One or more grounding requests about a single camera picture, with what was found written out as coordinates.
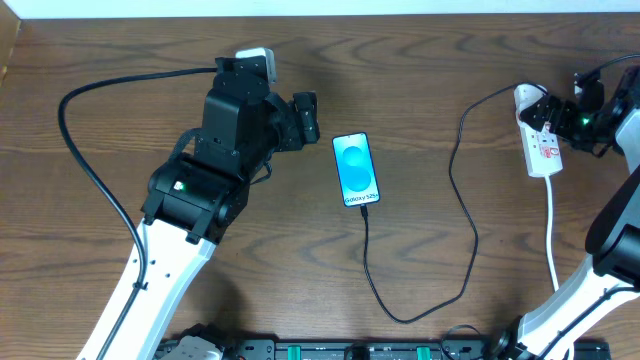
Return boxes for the white power strip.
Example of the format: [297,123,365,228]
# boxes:
[520,124,563,178]

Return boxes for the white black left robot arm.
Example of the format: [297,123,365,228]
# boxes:
[79,48,320,359]

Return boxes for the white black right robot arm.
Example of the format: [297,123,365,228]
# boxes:
[486,66,639,359]

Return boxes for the black USB charging cable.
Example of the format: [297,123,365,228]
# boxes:
[359,82,549,325]

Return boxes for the blue Galaxy smartphone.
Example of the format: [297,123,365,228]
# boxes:
[332,132,380,207]

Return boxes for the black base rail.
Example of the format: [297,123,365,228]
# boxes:
[154,324,612,360]

